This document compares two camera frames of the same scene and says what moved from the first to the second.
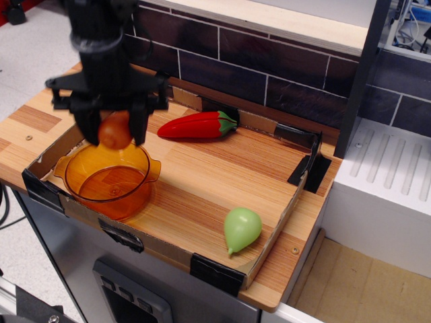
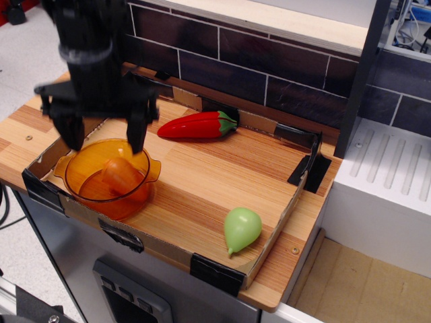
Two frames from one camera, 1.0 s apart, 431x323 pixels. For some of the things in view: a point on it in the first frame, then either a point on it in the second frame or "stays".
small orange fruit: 115,131 to 121,176
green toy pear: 242,227 stays
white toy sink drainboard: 380,200 stays
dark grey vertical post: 359,95 stays
